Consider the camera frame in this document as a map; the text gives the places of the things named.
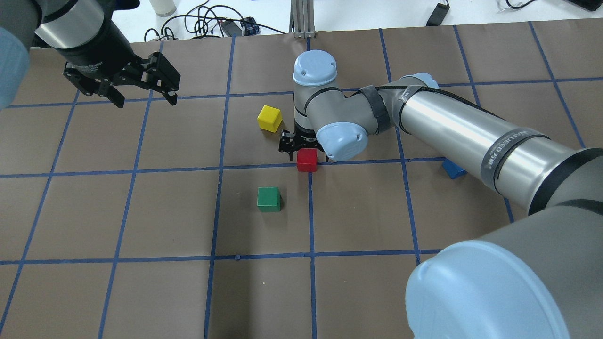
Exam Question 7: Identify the white cylindrical container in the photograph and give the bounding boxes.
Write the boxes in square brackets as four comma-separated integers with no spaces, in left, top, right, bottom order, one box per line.
[149,0,177,17]

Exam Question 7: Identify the black tangled cables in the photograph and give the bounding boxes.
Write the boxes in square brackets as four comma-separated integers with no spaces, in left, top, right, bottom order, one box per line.
[144,1,288,43]

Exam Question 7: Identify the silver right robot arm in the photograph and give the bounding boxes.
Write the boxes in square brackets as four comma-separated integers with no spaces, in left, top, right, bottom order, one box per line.
[278,50,603,339]

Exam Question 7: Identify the yellow wooden block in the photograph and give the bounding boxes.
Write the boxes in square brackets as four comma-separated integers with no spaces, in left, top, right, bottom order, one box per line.
[257,105,283,133]

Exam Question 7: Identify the red wooden block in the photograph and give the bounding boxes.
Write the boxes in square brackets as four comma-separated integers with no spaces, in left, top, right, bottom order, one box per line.
[296,148,318,172]

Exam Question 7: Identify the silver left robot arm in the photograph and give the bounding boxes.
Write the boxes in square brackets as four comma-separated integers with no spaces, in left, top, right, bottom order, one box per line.
[0,0,181,109]

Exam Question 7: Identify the blue wooden block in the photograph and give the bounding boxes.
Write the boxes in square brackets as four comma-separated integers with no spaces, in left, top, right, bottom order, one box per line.
[441,159,468,180]

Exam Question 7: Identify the small blue electronic board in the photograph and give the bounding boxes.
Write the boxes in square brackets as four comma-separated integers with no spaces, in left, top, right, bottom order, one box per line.
[239,16,261,36]

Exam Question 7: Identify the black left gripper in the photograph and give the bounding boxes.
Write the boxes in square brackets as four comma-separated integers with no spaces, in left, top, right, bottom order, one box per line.
[63,52,181,109]

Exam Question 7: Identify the green wooden block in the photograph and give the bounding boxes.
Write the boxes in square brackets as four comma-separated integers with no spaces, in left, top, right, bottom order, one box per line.
[257,186,281,213]

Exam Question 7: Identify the aluminium frame post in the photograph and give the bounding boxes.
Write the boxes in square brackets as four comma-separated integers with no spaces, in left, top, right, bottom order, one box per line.
[289,0,316,39]

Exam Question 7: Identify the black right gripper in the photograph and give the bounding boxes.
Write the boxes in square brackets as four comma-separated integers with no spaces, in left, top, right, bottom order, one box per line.
[278,128,324,154]

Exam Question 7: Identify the black power adapter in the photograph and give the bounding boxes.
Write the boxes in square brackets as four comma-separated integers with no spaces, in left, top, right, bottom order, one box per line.
[425,2,450,26]

